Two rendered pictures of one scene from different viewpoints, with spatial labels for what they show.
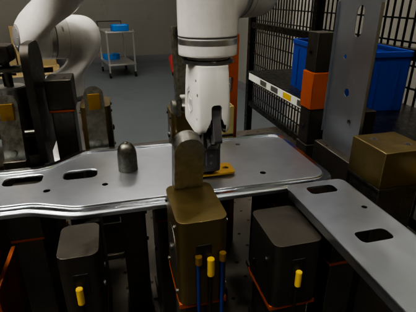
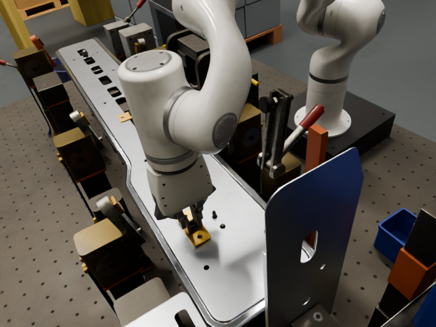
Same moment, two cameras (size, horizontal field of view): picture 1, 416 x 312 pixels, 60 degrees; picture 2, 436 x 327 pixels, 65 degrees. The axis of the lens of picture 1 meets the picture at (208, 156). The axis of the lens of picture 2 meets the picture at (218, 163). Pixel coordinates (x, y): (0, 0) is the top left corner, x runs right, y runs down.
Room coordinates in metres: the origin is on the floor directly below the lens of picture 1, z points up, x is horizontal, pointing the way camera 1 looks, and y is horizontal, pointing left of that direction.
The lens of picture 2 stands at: (0.52, -0.42, 1.53)
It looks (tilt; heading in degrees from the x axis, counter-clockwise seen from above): 42 degrees down; 79
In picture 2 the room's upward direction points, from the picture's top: 8 degrees counter-clockwise
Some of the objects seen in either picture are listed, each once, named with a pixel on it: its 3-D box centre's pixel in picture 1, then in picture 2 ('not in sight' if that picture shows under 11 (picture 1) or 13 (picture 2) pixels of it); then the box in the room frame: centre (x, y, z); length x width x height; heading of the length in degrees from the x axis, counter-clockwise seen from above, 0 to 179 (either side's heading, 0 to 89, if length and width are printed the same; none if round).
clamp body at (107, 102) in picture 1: (105, 179); (250, 168); (0.74, 0.23, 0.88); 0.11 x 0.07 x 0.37; 14
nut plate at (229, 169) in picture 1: (207, 168); (192, 225); (0.54, 0.00, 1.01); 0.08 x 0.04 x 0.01; 104
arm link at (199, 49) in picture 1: (207, 47); (173, 148); (0.54, 0.00, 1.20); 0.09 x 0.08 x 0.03; 14
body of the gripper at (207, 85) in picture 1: (207, 90); (179, 177); (0.54, 0.00, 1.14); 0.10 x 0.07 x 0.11; 14
